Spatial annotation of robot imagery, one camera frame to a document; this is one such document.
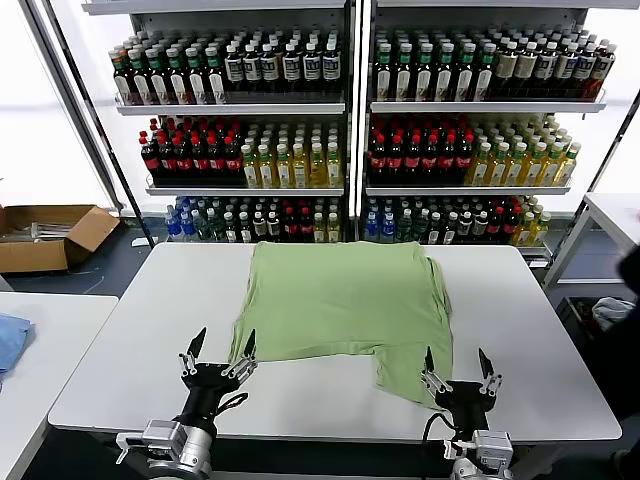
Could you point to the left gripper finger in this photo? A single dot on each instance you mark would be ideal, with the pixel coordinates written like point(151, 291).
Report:
point(197, 342)
point(249, 345)

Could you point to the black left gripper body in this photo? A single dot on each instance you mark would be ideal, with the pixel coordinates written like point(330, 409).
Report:
point(207, 382)

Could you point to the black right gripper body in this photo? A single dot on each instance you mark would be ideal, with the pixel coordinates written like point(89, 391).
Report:
point(467, 400)

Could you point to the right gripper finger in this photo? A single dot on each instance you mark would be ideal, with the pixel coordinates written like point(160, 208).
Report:
point(429, 360)
point(484, 362)

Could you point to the light green polo shirt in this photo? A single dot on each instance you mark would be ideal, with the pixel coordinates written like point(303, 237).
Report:
point(340, 300)

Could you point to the person in black clothes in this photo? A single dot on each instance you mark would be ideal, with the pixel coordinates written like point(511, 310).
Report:
point(622, 365)

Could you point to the black plastic crate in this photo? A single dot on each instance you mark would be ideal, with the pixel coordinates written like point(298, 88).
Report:
point(575, 312)

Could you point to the clear green water bottle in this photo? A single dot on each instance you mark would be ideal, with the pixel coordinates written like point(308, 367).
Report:
point(215, 227)
point(200, 227)
point(422, 227)
point(406, 227)

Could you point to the blue drink bottle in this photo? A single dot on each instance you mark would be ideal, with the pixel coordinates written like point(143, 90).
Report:
point(387, 229)
point(173, 227)
point(371, 229)
point(187, 227)

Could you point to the white paper scrap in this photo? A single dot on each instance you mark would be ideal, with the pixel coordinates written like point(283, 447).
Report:
point(141, 241)

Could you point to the white cap dark drink bottle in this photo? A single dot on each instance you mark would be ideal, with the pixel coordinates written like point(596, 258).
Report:
point(259, 227)
point(481, 227)
point(273, 227)
point(451, 229)
point(245, 229)
point(435, 229)
point(229, 229)
point(466, 227)

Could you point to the red cap cola bottle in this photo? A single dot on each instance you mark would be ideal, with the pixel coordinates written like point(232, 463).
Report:
point(290, 227)
point(200, 162)
point(166, 162)
point(447, 162)
point(412, 162)
point(306, 227)
point(232, 162)
point(395, 162)
point(149, 162)
point(510, 227)
point(216, 162)
point(463, 162)
point(377, 162)
point(183, 162)
point(430, 162)
point(495, 227)

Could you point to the white cap yellow tea bottle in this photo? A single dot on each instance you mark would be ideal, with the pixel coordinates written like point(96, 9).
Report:
point(266, 172)
point(317, 172)
point(333, 230)
point(320, 230)
point(498, 170)
point(542, 230)
point(567, 170)
point(481, 170)
point(283, 172)
point(300, 172)
point(333, 172)
point(526, 231)
point(250, 172)
point(515, 170)
point(550, 170)
point(533, 170)

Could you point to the crumpled grey white cloth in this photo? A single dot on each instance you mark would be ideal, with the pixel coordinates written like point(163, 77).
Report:
point(612, 309)

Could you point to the white metal side table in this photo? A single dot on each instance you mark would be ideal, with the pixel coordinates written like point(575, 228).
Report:
point(570, 236)

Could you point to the folded blue cloth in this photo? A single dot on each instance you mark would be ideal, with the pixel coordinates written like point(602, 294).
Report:
point(12, 340)

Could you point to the silver metal parts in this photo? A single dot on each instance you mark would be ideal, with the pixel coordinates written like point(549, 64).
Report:
point(47, 231)

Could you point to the open brown cardboard box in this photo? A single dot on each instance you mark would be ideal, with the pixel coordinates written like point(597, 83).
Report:
point(30, 255)

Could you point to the white metal shelf rack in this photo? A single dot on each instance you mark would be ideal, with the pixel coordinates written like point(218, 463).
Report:
point(475, 106)
point(230, 109)

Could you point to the black slanted metal pole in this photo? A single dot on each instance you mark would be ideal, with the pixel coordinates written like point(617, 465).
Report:
point(98, 125)

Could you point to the green cap dark tea bottle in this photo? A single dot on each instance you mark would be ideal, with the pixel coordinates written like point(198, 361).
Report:
point(444, 75)
point(159, 80)
point(384, 75)
point(198, 80)
point(424, 75)
point(464, 75)
point(140, 80)
point(216, 80)
point(484, 75)
point(404, 75)
point(121, 80)
point(178, 80)

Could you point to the white cap blue label bottle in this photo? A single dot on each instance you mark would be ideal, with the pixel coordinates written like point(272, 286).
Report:
point(291, 67)
point(330, 65)
point(585, 67)
point(252, 67)
point(234, 67)
point(310, 67)
point(270, 67)
point(566, 65)
point(546, 65)

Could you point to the white cap beige label bottle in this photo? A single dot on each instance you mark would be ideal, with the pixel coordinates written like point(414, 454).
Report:
point(506, 67)
point(525, 67)

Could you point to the white cap red tea bottle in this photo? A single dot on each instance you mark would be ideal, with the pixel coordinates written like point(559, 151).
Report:
point(603, 67)

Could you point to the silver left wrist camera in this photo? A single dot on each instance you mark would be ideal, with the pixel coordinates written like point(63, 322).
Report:
point(160, 435)

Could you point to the grey slanted frame beam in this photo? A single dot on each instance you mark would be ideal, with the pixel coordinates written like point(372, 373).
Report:
point(70, 100)

